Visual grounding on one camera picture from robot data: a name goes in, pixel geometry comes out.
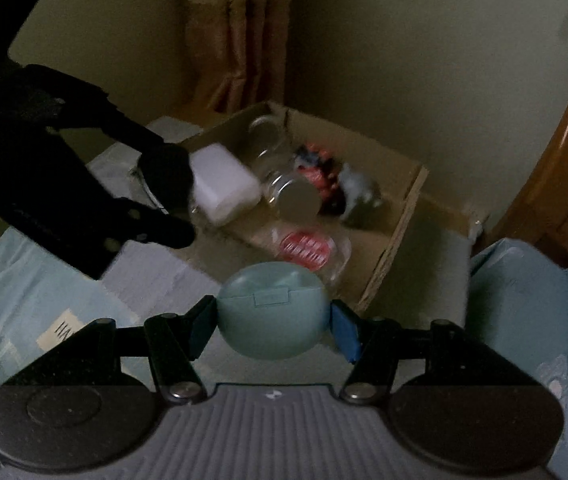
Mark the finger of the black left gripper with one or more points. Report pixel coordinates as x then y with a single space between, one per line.
67 102
127 220

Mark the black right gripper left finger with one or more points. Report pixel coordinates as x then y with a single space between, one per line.
170 343

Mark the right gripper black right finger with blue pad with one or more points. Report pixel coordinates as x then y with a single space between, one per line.
375 347

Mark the light blue oval case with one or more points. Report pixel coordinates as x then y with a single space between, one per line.
273 310

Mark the clear plastic jar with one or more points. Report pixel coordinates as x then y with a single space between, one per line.
268 145

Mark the glass bottle yellow capsules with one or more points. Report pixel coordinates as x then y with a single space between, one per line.
291 196

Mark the red toy car block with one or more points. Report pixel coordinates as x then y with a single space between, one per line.
321 169

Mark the white rectangular case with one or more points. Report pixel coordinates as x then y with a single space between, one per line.
224 188

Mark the clear tub red label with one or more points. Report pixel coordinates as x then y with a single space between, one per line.
324 249

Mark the light blue blanket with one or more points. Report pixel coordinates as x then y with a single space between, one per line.
44 301

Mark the cardboard box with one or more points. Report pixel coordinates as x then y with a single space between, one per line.
222 250

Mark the light blue floral pillow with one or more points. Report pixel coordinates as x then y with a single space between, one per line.
518 306

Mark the brown curtain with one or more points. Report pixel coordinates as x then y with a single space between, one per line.
238 49

